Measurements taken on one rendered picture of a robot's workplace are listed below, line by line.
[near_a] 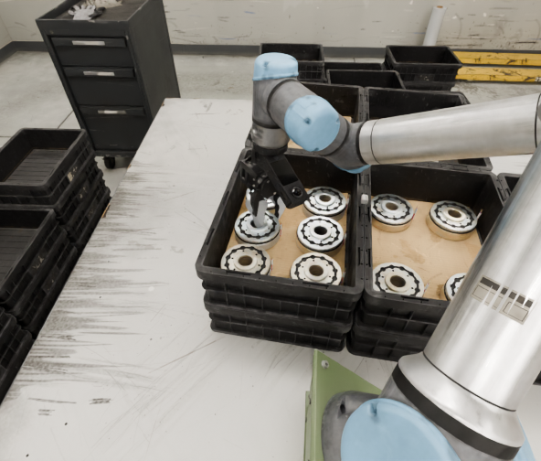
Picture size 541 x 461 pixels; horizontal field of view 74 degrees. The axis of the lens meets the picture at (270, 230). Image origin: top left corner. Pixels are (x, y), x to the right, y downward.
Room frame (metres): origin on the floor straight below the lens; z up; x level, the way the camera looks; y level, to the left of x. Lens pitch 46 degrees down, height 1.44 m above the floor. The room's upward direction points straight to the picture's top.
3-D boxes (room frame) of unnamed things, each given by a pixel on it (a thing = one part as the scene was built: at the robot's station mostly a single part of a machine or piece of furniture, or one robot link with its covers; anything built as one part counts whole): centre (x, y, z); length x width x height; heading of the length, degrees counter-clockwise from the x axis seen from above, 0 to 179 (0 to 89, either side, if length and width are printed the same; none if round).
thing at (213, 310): (0.56, -0.04, 0.76); 0.40 x 0.30 x 0.12; 170
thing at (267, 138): (0.62, 0.00, 1.07); 0.08 x 0.08 x 0.05
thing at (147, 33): (2.19, 0.88, 0.45); 0.60 x 0.45 x 0.90; 177
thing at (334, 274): (0.44, -0.09, 0.86); 0.10 x 0.10 x 0.01
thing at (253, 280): (0.56, -0.04, 0.92); 0.40 x 0.30 x 0.02; 170
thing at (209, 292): (0.56, -0.04, 0.87); 0.40 x 0.30 x 0.11; 170
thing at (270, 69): (0.62, -0.01, 1.15); 0.09 x 0.08 x 0.11; 27
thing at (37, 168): (1.25, 0.98, 0.37); 0.40 x 0.30 x 0.45; 177
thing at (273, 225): (0.57, 0.03, 0.86); 0.10 x 0.10 x 0.01
